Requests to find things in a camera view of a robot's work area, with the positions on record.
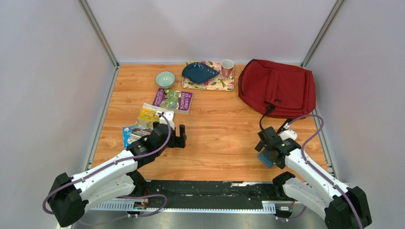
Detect blue wallet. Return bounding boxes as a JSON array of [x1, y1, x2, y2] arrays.
[[257, 151, 274, 168]]

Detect yellow book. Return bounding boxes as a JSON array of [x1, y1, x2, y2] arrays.
[[131, 103, 166, 141]]

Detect purple treehouse book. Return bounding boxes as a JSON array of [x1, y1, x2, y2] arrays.
[[152, 88, 193, 115]]

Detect red backpack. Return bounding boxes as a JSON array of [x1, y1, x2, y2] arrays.
[[238, 59, 316, 120]]

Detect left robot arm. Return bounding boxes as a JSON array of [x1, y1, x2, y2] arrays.
[[43, 122, 187, 227]]

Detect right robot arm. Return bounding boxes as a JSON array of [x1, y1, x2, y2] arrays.
[[255, 127, 372, 229]]

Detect blue comic book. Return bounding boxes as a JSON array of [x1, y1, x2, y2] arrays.
[[122, 125, 135, 149]]

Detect light green bowl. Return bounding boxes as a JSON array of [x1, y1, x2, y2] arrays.
[[155, 71, 176, 89]]

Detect floral tray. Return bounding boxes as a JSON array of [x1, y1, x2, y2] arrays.
[[181, 60, 235, 91]]

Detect dark blue leaf plate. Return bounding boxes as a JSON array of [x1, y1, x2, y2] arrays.
[[182, 62, 220, 83]]

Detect pink mug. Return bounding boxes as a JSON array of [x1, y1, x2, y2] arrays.
[[221, 59, 234, 78]]

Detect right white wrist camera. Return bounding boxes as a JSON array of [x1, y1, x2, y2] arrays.
[[278, 124, 298, 140]]

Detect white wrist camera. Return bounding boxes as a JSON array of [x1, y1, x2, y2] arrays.
[[156, 111, 175, 130], [278, 124, 298, 140]]

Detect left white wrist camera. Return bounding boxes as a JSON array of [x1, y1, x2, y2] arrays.
[[156, 111, 175, 130]]

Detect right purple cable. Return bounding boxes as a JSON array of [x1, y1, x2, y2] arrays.
[[272, 114, 364, 229]]

